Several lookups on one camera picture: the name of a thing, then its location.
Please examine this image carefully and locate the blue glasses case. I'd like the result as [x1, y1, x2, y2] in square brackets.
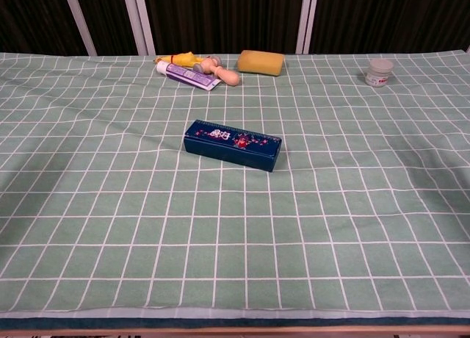
[183, 119, 283, 173]

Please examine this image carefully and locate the purple white toothpaste tube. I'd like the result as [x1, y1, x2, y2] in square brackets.
[156, 61, 223, 92]

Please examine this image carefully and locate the yellow sponge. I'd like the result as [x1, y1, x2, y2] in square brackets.
[236, 50, 286, 77]

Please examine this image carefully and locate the yellow rubber chicken toy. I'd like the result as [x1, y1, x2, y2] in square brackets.
[153, 51, 204, 68]

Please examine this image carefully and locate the green checked tablecloth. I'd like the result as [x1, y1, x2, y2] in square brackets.
[0, 51, 470, 320]

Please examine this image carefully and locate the dark pleated curtain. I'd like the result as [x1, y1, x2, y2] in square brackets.
[0, 0, 470, 56]

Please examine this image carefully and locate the small white cream jar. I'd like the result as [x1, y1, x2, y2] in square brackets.
[365, 58, 394, 87]

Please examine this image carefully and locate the wooden handled massager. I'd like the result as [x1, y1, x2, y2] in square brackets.
[193, 55, 241, 87]

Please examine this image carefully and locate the white frame post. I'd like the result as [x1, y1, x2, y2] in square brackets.
[295, 0, 320, 55]
[120, 0, 157, 56]
[61, 0, 98, 57]

